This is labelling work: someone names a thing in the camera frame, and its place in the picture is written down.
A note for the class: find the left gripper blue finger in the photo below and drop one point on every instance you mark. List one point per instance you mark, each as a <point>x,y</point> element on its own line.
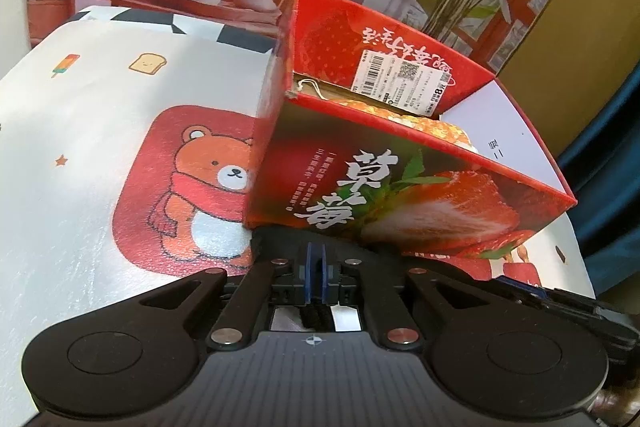
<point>328,271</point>
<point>312,272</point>

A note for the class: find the red strawberry cardboard box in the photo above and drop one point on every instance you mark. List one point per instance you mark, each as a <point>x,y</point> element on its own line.
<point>326,168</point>

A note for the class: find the orange floral soft pouch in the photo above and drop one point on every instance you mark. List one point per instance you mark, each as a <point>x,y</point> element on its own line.
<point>439,129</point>

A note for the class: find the white cartoon bear table mat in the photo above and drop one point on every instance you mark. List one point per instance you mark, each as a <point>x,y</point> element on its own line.
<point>74,113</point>

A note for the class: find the geometric patterned cloth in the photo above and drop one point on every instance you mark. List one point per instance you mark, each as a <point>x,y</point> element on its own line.
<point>179,25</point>

